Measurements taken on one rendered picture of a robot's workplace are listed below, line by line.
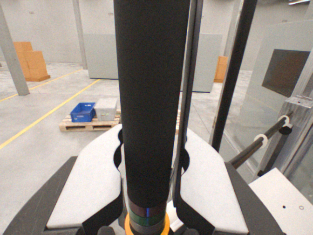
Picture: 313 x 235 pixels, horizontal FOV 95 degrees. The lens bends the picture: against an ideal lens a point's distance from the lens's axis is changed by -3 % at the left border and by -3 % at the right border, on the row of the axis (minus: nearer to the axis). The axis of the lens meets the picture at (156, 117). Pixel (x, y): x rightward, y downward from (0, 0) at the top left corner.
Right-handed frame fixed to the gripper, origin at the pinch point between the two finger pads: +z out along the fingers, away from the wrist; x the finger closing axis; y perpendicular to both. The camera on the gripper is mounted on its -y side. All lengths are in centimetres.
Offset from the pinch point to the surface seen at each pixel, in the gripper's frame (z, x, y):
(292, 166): 40, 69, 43
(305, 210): 11, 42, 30
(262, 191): 21, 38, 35
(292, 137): 37, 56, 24
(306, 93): 38, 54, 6
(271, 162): 38, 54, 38
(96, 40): 706, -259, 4
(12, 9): 1218, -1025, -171
